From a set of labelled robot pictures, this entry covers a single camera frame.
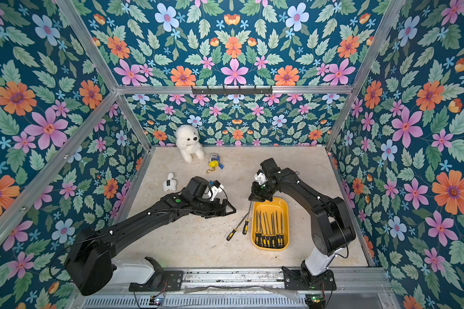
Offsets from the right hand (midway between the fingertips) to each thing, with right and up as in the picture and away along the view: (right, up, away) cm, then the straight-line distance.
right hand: (249, 197), depth 85 cm
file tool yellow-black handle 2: (-8, -16, 0) cm, 18 cm away
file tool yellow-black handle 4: (+11, -17, -2) cm, 20 cm away
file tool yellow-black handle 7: (+9, -17, -1) cm, 19 cm away
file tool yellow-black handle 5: (+3, -16, 0) cm, 17 cm away
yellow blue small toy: (-20, +16, +22) cm, 34 cm away
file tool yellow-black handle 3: (+15, -17, -2) cm, 22 cm away
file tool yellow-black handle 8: (+7, -14, +1) cm, 16 cm away
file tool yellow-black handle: (-1, -10, -6) cm, 11 cm away
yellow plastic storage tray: (+10, -11, +5) cm, 16 cm away
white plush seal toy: (-33, +27, +16) cm, 46 cm away
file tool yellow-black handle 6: (+6, -17, -1) cm, 18 cm away
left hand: (-7, -4, -9) cm, 12 cm away
